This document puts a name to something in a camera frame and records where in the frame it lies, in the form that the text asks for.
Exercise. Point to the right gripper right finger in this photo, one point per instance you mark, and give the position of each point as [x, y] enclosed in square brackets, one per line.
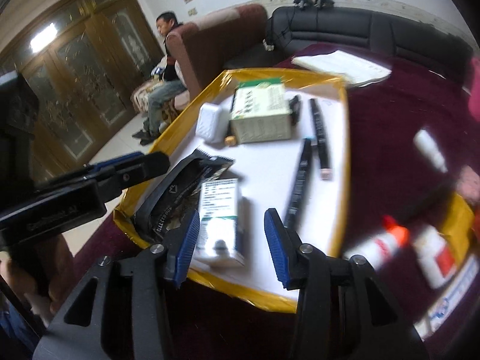
[343, 310]

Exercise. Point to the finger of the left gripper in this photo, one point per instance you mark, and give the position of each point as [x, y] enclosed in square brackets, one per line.
[110, 176]

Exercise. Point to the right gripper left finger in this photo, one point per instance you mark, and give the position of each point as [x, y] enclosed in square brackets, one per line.
[117, 310]

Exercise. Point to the black foil snack bag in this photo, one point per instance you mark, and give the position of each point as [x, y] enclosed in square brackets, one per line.
[151, 219]

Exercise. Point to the orange cap glue bottle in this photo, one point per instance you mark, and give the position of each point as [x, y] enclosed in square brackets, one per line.
[381, 247]

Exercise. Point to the white square plastic bottle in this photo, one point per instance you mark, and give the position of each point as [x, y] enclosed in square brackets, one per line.
[208, 125]

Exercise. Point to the black teal cap marker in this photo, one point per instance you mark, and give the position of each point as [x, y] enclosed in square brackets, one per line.
[298, 192]

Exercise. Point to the small white medicine box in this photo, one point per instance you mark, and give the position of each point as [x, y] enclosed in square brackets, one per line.
[221, 234]

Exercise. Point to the yellow foil packet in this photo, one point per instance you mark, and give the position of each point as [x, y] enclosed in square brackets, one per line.
[456, 227]

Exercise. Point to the long black marker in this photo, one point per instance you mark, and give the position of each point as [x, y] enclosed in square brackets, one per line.
[322, 145]

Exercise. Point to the green white medicine box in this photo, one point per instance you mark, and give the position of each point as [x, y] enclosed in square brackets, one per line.
[260, 111]

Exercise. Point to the white round pill bottle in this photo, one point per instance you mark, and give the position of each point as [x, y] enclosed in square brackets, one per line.
[429, 149]

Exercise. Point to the pink plush toy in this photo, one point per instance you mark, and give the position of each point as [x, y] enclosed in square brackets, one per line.
[468, 185]

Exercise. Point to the short black marker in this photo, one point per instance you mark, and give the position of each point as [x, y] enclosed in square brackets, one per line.
[295, 108]

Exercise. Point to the person's left hand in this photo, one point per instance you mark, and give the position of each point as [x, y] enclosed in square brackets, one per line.
[41, 275]

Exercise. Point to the seated man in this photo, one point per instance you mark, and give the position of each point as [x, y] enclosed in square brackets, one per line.
[170, 87]

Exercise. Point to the wooden glass door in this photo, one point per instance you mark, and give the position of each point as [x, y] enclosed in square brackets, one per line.
[83, 59]

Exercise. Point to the brown armchair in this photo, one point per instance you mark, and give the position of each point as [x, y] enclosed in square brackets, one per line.
[202, 46]

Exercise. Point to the gold cardboard tray box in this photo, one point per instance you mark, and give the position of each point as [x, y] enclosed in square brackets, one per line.
[266, 173]

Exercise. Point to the black leather sofa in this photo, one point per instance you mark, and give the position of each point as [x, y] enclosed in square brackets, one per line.
[291, 29]

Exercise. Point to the white paper stack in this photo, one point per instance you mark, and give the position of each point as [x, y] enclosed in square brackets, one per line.
[356, 71]

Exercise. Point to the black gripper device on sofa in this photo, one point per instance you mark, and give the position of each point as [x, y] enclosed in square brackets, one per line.
[302, 4]

